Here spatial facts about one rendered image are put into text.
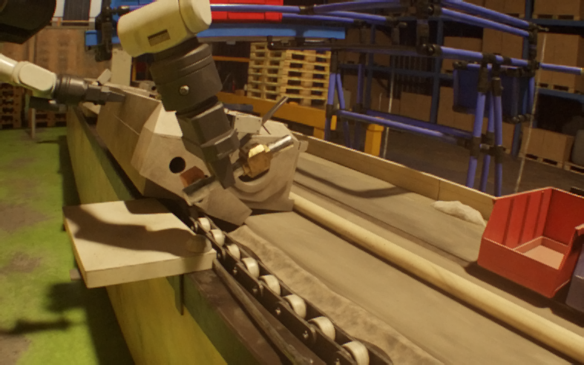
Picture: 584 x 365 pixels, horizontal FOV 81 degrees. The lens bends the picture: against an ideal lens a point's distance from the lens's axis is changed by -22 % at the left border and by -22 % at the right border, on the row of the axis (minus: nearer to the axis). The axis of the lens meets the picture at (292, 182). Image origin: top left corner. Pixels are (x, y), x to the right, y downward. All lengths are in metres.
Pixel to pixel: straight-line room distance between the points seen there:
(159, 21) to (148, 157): 0.30
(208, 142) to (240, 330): 0.25
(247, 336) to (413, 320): 0.25
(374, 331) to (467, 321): 0.15
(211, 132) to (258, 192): 0.41
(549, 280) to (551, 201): 0.37
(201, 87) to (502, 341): 0.55
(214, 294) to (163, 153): 0.30
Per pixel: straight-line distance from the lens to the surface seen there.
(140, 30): 0.57
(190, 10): 0.54
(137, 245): 0.68
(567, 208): 1.08
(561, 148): 9.68
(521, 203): 0.92
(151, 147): 0.77
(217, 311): 0.57
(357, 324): 0.62
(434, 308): 0.68
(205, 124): 0.57
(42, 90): 1.20
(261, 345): 0.50
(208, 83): 0.57
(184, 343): 0.77
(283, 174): 0.98
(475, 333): 0.64
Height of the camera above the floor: 1.07
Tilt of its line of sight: 14 degrees down
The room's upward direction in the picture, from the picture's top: 5 degrees clockwise
